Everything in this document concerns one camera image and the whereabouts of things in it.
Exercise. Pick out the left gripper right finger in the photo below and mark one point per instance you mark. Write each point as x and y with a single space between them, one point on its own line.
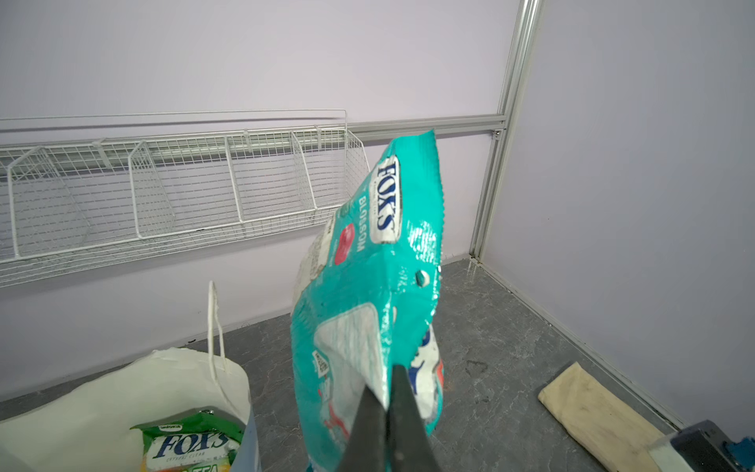
407 440

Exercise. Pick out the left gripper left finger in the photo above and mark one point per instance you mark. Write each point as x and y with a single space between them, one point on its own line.
365 450

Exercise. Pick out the teal candy bag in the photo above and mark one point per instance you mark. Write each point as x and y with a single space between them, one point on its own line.
365 298

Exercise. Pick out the yellow green spring tea bag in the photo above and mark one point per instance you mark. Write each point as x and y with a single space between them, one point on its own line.
200 439

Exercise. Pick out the white paper bag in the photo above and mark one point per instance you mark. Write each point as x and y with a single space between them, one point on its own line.
91 428

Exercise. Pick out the cream cloth glove right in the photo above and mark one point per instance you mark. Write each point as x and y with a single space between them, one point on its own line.
616 434

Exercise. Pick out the white wire shelf basket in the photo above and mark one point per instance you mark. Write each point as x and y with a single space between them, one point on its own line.
85 192

